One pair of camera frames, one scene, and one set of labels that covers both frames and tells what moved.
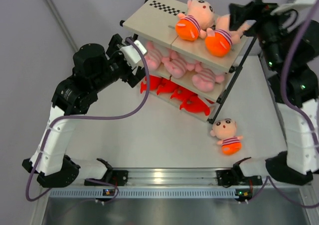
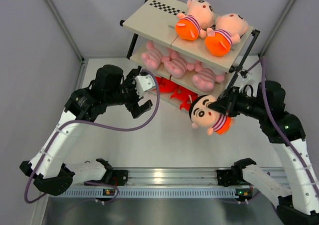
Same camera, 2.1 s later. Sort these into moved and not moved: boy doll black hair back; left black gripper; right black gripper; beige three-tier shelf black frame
Moved: left black gripper; right black gripper
Not moved: boy doll black hair back; beige three-tier shelf black frame
